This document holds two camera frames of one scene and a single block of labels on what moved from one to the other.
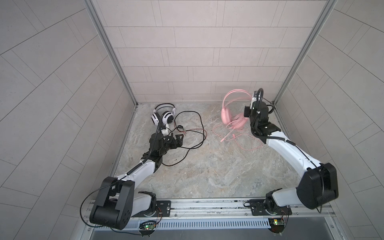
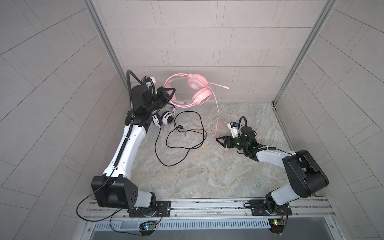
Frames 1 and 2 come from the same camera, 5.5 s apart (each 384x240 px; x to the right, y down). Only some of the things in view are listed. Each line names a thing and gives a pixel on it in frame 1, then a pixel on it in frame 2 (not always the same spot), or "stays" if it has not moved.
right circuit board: [276, 225] stays
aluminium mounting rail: [224, 208] stays
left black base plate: [159, 208] stays
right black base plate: [258, 209] stays
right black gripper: [247, 109] to [226, 140]
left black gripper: [170, 141] to [163, 97]
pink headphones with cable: [233, 121] to [200, 89]
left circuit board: [147, 228] stays
